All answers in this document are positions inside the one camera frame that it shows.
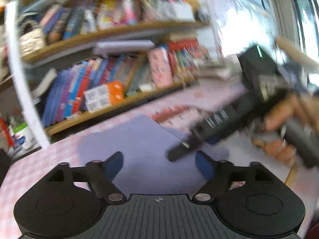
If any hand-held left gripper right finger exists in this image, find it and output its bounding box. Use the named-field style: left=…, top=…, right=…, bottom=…
left=192, top=151, right=273, bottom=203

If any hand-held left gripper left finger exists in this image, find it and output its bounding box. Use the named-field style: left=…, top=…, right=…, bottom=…
left=48, top=151, right=125, bottom=203

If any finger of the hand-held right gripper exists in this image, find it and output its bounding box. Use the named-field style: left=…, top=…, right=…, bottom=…
left=167, top=132, right=200, bottom=163

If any purple and pink knit sweater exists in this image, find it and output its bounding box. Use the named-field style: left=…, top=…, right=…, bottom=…
left=77, top=114, right=230, bottom=195

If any person's right hand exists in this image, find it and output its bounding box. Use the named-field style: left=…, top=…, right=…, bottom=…
left=251, top=89, right=319, bottom=166

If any stack of magazines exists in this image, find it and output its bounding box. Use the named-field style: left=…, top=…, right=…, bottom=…
left=194, top=64, right=240, bottom=83

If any pink checked desk mat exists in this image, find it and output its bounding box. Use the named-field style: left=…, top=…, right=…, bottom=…
left=0, top=80, right=299, bottom=239

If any small white eraser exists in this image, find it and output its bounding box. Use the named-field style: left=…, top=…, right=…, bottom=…
left=139, top=83, right=157, bottom=92

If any row of red-spined books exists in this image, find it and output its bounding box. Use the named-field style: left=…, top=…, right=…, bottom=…
left=172, top=48, right=208, bottom=80

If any red thick book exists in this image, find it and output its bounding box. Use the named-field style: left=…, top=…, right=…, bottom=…
left=168, top=39, right=200, bottom=53

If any pink printed tumbler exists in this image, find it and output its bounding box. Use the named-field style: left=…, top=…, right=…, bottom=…
left=147, top=47, right=174, bottom=89

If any row of blue purple books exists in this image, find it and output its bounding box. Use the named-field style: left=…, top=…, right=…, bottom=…
left=41, top=54, right=148, bottom=128

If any white can with green lid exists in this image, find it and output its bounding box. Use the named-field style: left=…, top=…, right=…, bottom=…
left=13, top=126, right=38, bottom=150

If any black thick book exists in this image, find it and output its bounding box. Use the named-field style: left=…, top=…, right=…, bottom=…
left=31, top=68, right=58, bottom=98

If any red tassel ornament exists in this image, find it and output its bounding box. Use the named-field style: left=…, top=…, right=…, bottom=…
left=0, top=118, right=13, bottom=148

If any white flat tablet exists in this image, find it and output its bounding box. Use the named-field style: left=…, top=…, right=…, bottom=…
left=93, top=40, right=155, bottom=56

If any white wooden bookshelf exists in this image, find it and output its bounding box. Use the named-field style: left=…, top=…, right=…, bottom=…
left=0, top=0, right=217, bottom=155

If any cream quilted handbag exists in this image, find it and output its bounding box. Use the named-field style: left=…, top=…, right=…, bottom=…
left=19, top=29, right=47, bottom=53

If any row of colourful comic books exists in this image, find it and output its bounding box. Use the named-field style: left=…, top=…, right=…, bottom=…
left=37, top=0, right=195, bottom=43

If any wall calendar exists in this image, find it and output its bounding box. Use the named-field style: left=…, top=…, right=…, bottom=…
left=206, top=0, right=275, bottom=56

